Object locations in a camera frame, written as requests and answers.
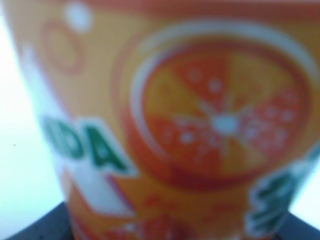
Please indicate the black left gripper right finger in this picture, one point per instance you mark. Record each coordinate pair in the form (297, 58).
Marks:
(293, 228)

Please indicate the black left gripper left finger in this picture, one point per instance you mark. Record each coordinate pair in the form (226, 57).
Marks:
(55, 225)

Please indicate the orange soda bottle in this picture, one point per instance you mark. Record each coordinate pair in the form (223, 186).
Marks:
(174, 119)

